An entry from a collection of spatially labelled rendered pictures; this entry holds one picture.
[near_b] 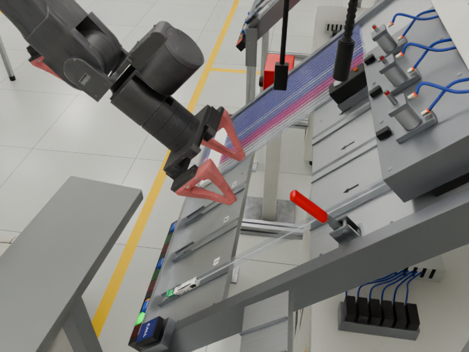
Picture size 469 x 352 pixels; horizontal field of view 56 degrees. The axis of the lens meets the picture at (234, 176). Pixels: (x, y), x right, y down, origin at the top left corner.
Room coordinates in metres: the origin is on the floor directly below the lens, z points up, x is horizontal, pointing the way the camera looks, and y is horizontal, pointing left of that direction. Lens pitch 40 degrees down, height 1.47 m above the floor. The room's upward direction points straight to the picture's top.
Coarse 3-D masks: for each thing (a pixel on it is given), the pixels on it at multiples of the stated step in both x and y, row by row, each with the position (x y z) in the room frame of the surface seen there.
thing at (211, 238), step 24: (240, 168) 0.78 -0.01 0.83; (216, 192) 0.76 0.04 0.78; (240, 192) 0.69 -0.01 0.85; (192, 216) 0.73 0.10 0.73; (216, 216) 0.66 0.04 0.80; (240, 216) 0.61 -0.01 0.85; (192, 240) 0.64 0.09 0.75; (216, 240) 0.58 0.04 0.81; (192, 264) 0.56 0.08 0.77; (216, 264) 0.51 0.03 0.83; (168, 288) 0.53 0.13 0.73; (216, 288) 0.45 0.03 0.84; (168, 312) 0.46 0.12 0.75; (192, 312) 0.43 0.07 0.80
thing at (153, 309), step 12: (204, 156) 0.96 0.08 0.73; (192, 204) 0.78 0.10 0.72; (180, 216) 0.73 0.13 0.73; (180, 228) 0.69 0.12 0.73; (180, 240) 0.66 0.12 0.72; (168, 252) 0.62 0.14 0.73; (168, 264) 0.59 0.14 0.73; (168, 276) 0.56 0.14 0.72; (156, 288) 0.52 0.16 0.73; (156, 300) 0.50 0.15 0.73; (156, 312) 0.48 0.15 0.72
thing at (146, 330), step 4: (152, 320) 0.41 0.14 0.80; (156, 320) 0.41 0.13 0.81; (144, 324) 0.41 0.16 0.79; (148, 324) 0.41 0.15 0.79; (152, 324) 0.40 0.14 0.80; (144, 328) 0.40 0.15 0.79; (148, 328) 0.40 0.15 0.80; (152, 328) 0.39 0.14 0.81; (140, 332) 0.40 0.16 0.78; (144, 332) 0.39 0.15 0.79; (148, 332) 0.39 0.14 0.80; (152, 332) 0.38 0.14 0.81; (140, 336) 0.39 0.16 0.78; (144, 336) 0.39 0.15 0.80; (148, 336) 0.38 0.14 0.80; (140, 340) 0.38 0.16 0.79
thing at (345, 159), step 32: (416, 0) 0.92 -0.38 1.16; (320, 128) 0.71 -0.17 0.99; (352, 128) 0.64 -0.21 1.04; (320, 160) 0.61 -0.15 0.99; (352, 160) 0.55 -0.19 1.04; (320, 192) 0.52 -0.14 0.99; (352, 192) 0.48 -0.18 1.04; (384, 192) 0.44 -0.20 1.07; (448, 192) 0.38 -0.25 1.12; (320, 224) 0.45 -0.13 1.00; (384, 224) 0.39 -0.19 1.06
